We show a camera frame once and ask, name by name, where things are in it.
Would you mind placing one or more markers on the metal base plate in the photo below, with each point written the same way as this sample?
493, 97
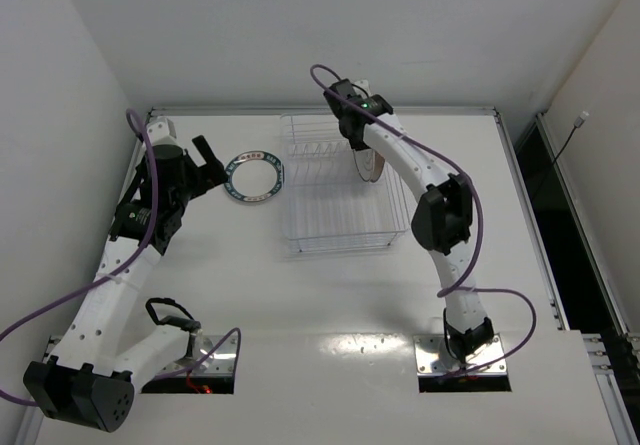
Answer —
216, 357
433, 359

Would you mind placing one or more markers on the white plate grey rings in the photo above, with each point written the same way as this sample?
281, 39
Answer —
367, 167

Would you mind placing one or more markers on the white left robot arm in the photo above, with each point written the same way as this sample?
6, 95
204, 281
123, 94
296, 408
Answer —
85, 380

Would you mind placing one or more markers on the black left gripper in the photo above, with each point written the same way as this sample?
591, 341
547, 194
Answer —
201, 170

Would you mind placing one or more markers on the aluminium frame rail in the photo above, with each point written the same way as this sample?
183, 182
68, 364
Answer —
581, 299

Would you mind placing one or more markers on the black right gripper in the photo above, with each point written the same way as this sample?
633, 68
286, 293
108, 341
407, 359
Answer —
358, 141

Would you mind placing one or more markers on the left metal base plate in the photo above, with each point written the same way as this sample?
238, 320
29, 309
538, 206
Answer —
216, 357

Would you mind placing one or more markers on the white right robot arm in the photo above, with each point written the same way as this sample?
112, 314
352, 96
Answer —
443, 217

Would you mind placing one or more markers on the white wire dish rack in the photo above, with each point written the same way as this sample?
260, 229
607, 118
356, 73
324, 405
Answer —
327, 206

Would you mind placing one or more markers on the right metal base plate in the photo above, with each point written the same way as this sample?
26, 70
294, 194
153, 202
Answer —
433, 359

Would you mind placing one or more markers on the orange sunburst plate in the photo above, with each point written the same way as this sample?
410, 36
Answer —
379, 163

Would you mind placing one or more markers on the green rimmed white plate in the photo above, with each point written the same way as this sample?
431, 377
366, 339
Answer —
254, 177

